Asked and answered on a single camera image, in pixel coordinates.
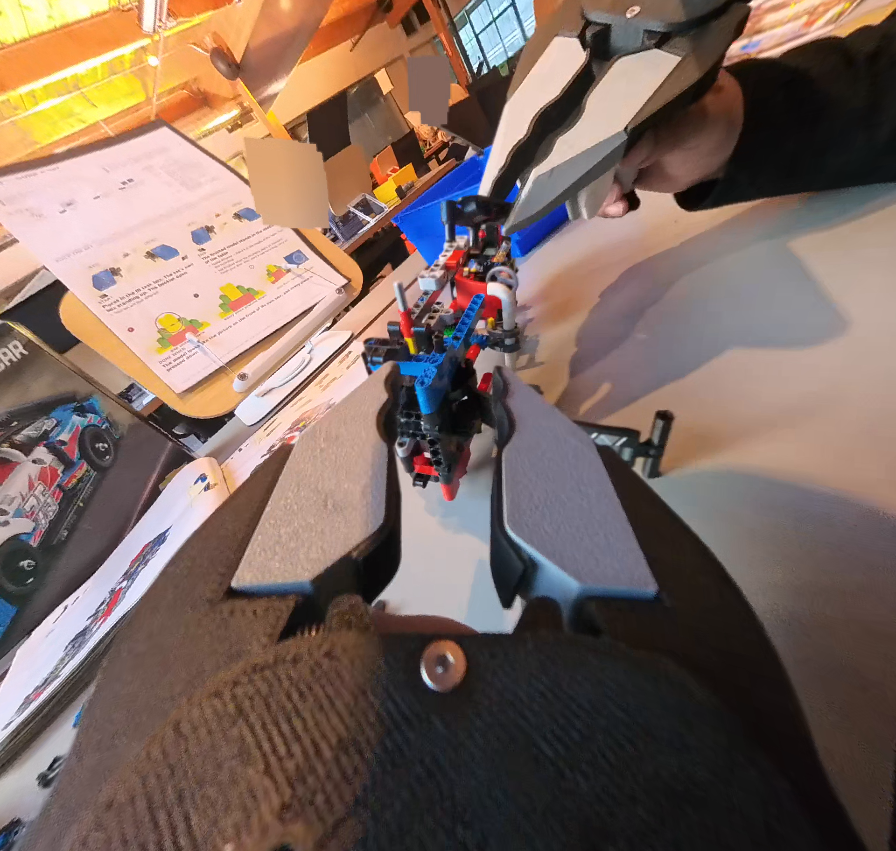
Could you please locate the slanted metal duct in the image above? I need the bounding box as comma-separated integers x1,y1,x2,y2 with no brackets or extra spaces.
237,0,359,115

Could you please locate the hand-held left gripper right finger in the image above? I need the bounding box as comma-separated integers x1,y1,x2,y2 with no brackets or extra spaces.
489,366,660,615

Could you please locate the black toy set box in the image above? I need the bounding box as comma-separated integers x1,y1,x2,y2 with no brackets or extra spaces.
0,317,195,659

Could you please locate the paned window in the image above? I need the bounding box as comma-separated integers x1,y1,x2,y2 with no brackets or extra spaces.
450,0,539,76

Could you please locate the toy car chassis model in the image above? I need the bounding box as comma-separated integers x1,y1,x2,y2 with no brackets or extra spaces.
361,195,524,503

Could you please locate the printed instruction sheet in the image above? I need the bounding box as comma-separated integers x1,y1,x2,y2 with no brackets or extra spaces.
0,125,351,397

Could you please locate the person's right hand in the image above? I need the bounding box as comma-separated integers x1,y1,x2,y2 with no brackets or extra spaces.
598,69,744,220

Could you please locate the yellow storage bin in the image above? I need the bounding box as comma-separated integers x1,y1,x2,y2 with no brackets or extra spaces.
371,163,420,209

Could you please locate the white stand base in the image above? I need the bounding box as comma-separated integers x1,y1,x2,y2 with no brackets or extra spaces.
233,329,356,428

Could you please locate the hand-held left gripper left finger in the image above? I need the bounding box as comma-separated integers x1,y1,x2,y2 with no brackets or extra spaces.
230,363,402,603

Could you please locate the open instruction booklet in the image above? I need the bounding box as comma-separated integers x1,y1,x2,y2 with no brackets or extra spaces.
0,356,373,764

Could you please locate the white clamp bar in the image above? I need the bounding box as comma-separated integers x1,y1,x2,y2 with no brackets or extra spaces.
231,288,349,394

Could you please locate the person's right forearm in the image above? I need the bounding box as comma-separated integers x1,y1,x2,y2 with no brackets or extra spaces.
673,11,896,211

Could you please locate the pile of loose toy bricks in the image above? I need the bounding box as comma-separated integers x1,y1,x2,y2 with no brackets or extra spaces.
0,700,88,851

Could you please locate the blue plastic bin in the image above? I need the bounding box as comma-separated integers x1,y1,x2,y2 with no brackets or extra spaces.
391,145,573,265

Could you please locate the black flexible toy rod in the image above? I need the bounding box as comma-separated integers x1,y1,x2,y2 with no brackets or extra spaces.
580,408,676,481

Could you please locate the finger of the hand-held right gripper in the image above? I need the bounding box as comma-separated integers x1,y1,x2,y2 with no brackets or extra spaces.
501,47,686,236
477,35,592,202

